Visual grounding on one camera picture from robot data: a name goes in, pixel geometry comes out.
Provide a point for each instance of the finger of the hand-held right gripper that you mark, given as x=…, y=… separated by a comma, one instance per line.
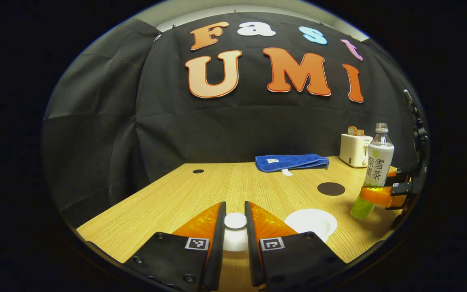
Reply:
x=399, y=179
x=379, y=195

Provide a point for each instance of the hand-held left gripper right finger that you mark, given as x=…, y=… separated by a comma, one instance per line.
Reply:
x=253, y=255

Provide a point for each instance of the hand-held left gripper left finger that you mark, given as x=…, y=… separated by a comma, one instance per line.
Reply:
x=217, y=251

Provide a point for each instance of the clear water bottle white label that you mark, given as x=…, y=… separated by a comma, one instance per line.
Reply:
x=379, y=162

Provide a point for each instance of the dark brown round coaster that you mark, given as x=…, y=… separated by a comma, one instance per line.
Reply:
x=331, y=189

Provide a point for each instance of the white toaster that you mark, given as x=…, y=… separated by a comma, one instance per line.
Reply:
x=351, y=152

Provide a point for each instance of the toast slice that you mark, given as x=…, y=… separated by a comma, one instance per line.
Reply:
x=355, y=131

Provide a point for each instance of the blue folded towel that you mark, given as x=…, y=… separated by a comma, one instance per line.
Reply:
x=290, y=161

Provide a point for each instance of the black backdrop cloth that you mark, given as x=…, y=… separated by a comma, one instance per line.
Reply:
x=176, y=134

